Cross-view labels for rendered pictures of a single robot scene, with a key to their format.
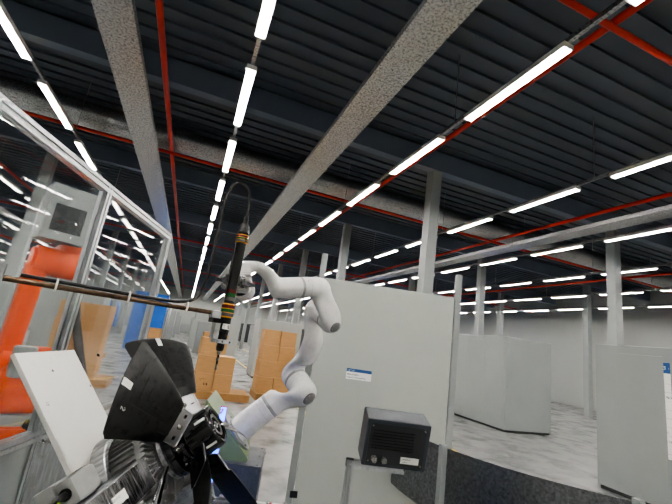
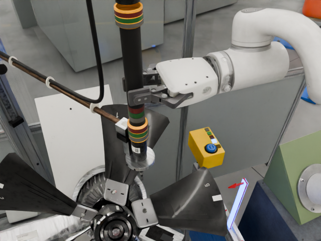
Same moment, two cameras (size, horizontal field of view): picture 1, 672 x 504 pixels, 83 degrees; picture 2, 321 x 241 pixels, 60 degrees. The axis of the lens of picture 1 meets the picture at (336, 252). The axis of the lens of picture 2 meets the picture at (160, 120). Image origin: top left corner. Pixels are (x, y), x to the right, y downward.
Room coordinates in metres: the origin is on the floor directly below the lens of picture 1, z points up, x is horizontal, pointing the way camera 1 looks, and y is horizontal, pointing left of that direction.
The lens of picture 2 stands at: (1.23, -0.09, 1.97)
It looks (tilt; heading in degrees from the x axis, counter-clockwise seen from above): 44 degrees down; 76
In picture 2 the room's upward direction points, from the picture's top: straight up
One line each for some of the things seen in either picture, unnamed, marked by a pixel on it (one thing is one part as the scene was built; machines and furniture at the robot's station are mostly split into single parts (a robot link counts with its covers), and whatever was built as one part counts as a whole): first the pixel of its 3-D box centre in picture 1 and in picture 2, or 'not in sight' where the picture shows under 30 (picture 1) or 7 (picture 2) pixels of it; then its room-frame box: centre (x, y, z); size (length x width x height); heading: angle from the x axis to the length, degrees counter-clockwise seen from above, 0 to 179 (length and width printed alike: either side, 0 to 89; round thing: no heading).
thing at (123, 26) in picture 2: not in sight; (129, 20); (1.28, 0.33, 1.79); 0.04 x 0.04 x 0.01
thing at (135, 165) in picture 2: (221, 327); (135, 144); (1.28, 0.33, 1.49); 0.09 x 0.07 x 0.10; 129
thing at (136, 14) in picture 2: not in sight; (128, 10); (1.28, 0.33, 1.80); 0.04 x 0.04 x 0.01
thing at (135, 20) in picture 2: not in sight; (129, 15); (1.28, 0.33, 1.80); 0.04 x 0.04 x 0.01
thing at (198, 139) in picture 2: not in sight; (205, 148); (1.62, 0.65, 1.02); 0.16 x 0.10 x 0.11; 94
